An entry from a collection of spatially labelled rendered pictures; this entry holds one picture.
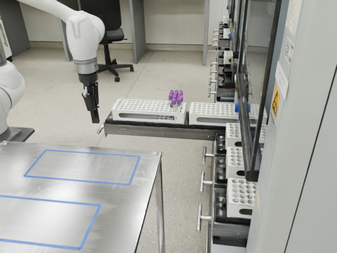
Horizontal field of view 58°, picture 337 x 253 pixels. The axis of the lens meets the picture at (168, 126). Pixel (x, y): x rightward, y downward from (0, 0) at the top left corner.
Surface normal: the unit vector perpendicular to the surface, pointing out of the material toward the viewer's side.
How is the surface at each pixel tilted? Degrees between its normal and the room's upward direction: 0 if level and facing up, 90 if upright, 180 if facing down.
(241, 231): 90
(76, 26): 77
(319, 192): 90
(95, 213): 0
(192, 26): 90
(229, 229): 90
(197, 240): 0
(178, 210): 0
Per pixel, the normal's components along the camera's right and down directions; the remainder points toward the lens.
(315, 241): -0.14, 0.52
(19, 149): -0.02, -0.85
